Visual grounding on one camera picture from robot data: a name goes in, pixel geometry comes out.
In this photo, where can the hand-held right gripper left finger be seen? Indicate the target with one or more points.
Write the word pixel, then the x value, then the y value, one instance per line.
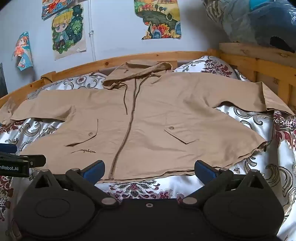
pixel 93 170

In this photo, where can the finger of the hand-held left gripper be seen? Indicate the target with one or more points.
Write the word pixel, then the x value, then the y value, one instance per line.
pixel 7 148
pixel 34 160

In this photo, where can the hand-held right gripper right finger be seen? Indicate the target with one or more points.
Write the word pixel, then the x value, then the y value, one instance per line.
pixel 204 170

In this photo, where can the tan hooded zip jacket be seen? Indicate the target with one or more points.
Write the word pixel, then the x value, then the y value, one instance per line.
pixel 150 115

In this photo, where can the white floral satin bedspread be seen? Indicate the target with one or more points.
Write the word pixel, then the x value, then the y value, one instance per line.
pixel 272 148

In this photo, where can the white floral satin pillow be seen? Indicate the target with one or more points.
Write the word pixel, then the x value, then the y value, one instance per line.
pixel 208 67

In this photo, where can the clear plastic storage bag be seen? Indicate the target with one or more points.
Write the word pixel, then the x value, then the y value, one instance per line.
pixel 252 20

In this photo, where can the small orange cartoon wall poster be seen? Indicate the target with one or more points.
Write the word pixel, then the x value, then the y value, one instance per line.
pixel 22 51

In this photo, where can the wooden bed frame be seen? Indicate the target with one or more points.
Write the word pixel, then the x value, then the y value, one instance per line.
pixel 249 62

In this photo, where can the cartoon child wall poster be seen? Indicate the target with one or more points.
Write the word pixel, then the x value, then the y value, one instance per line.
pixel 68 32

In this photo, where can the white wall pipe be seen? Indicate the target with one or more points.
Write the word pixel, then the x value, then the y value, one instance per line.
pixel 92 30

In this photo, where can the red cartoon wall poster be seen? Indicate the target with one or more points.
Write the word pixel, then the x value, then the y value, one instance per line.
pixel 55 7

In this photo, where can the colourful landscape wall poster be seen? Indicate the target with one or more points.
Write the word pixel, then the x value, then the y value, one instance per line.
pixel 159 18

